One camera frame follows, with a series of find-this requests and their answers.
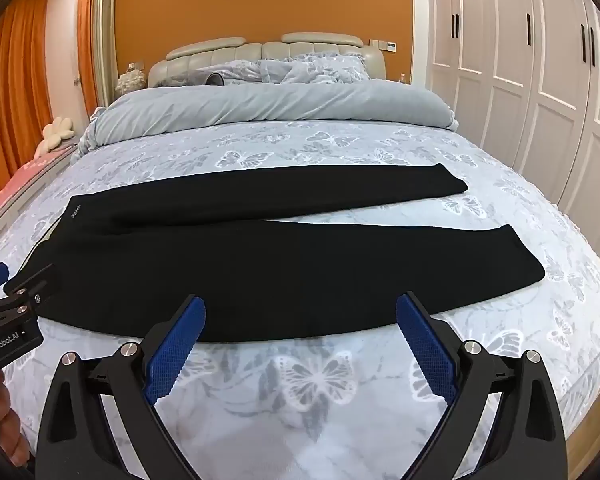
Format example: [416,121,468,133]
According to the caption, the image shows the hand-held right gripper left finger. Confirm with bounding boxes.
[34,294,207,480]

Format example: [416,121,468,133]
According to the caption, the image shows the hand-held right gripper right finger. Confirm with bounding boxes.
[396,291,567,480]

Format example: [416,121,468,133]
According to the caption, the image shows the black pants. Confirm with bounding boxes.
[4,162,547,345]

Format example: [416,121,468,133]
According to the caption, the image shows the person's left hand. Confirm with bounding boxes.
[0,370,29,463]

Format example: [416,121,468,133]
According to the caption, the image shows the pink blanket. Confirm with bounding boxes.
[0,152,77,223]

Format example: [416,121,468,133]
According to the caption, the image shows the cream flower-shaped cushion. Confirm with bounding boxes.
[42,116,76,152]

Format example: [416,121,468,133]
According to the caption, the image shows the wide orange curtain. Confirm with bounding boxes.
[0,0,54,207]

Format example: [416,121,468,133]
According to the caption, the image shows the butterfly print bedspread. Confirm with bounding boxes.
[0,120,600,480]

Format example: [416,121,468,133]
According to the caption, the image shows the white flower arrangement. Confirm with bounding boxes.
[117,62,147,94]

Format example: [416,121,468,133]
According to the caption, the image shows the grey folded duvet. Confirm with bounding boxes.
[75,79,456,158]

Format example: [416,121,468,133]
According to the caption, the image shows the narrow orange curtain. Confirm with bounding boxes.
[77,0,99,107]

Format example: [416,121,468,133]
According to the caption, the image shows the butterfly print pillow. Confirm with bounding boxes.
[194,60,262,85]
[257,55,372,86]

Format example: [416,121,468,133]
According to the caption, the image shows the white wardrobe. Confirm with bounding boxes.
[424,0,600,243]

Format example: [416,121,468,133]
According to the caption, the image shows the beige leather headboard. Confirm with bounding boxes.
[147,32,387,92]

